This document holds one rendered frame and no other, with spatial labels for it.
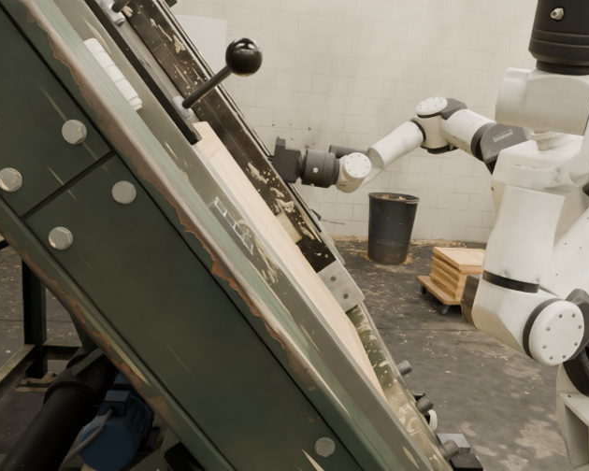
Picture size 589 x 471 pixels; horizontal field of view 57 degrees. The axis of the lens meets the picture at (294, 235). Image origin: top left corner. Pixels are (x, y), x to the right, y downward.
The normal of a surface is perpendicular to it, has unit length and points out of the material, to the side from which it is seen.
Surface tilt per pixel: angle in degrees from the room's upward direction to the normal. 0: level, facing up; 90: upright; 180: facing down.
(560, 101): 105
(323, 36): 90
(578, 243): 46
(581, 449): 90
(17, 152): 90
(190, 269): 90
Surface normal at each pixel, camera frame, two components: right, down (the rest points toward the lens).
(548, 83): -0.51, 0.41
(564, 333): 0.39, 0.23
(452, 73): 0.13, 0.23
